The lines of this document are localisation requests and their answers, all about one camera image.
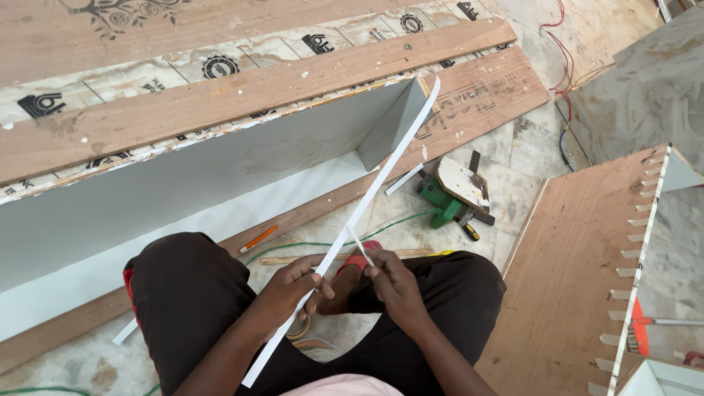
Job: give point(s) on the long bare plywood plank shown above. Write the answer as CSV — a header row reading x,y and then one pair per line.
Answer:
x,y
220,104

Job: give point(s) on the clear plastic wrapper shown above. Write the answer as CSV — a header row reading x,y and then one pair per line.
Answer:
x,y
316,345

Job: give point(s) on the thin wooden batten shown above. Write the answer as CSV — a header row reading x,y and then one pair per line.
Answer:
x,y
407,253

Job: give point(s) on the red sandal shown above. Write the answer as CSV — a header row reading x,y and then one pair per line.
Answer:
x,y
358,259

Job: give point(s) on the pink shirt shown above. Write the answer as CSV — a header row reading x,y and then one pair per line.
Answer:
x,y
344,386

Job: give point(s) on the short white edge band offcut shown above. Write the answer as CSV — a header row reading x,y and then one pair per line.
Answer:
x,y
404,179
125,331

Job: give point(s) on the brown printed plywood board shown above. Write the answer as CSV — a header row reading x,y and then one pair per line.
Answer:
x,y
484,93

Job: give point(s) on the small white laminated box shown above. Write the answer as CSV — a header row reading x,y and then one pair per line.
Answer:
x,y
660,380

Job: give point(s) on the white laminated plywood box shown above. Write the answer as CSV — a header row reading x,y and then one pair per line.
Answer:
x,y
165,181

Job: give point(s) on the thin white peeled sliver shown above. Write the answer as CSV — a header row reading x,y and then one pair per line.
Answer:
x,y
360,246

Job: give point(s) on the black shorts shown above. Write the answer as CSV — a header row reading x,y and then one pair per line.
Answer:
x,y
187,297

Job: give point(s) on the green power trimmer wooden base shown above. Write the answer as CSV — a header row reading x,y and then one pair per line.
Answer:
x,y
448,204

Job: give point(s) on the brown plywood sheet tree print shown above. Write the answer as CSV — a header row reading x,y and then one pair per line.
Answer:
x,y
55,38

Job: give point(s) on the person's left hand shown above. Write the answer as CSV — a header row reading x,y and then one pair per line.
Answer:
x,y
286,286

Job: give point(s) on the brown tape roll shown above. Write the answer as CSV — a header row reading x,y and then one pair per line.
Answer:
x,y
300,330

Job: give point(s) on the plywood cabinet with tape strips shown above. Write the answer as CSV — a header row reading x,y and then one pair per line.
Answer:
x,y
566,275

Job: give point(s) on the long white edge band strip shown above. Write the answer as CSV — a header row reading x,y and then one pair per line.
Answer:
x,y
379,187

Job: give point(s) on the grey laminate sheet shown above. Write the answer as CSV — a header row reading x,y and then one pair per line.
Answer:
x,y
643,88

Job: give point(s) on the plywood sheet with black stamps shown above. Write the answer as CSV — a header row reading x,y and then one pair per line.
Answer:
x,y
137,77

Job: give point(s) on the orange pencil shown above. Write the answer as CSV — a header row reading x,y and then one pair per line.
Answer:
x,y
258,239

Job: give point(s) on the person's right hand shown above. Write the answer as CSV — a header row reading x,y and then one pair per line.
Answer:
x,y
404,289

